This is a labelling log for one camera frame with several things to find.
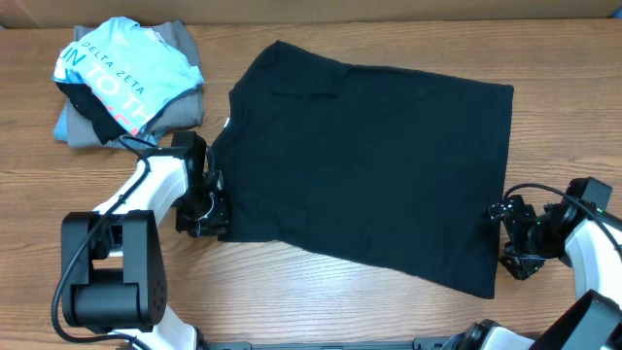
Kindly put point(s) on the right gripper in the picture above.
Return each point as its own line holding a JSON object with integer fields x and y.
{"x": 527, "y": 263}

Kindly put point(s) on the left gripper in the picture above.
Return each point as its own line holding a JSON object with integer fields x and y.
{"x": 222, "y": 220}

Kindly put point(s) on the black t-shirt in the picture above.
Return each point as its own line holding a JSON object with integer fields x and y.
{"x": 377, "y": 165}

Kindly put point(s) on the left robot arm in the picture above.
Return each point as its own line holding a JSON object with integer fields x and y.
{"x": 113, "y": 284}

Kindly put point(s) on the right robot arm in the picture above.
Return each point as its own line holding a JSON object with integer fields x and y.
{"x": 580, "y": 233}

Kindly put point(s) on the grey folded garment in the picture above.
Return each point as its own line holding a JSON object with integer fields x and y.
{"x": 185, "y": 112}

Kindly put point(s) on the light blue printed t-shirt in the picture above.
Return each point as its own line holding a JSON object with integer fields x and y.
{"x": 129, "y": 69}

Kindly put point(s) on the black folded garment in pile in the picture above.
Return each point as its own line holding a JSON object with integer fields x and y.
{"x": 91, "y": 108}

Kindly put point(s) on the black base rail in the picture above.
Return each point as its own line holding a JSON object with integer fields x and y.
{"x": 418, "y": 343}

